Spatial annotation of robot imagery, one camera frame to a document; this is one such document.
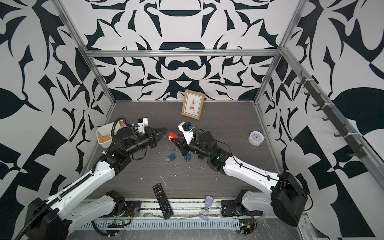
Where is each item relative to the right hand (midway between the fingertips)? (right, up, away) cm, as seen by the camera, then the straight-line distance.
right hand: (173, 137), depth 70 cm
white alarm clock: (+49, -4, +27) cm, 57 cm away
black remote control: (-6, -33, +6) cm, 34 cm away
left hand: (-2, +5, -2) cm, 6 cm away
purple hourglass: (+17, -32, +4) cm, 36 cm away
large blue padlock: (-3, -15, +22) cm, 27 cm away
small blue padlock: (+6, -14, +21) cm, 26 cm away
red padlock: (-1, +1, 0) cm, 1 cm away
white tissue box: (-46, -1, +24) cm, 52 cm away
